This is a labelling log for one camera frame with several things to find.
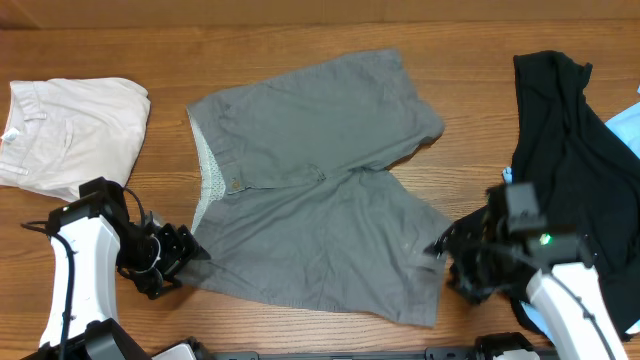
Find grey shorts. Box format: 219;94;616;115
180;50;450;327

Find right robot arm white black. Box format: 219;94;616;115
425;210;628;359

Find folded beige shorts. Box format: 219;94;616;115
1;78;151;202

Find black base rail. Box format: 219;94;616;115
209;347;479;360

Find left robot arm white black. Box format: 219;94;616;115
24;177;210;359

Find light blue garment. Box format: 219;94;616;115
521;103;640;335

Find black t-shirt with logo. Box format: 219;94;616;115
511;51;639;341

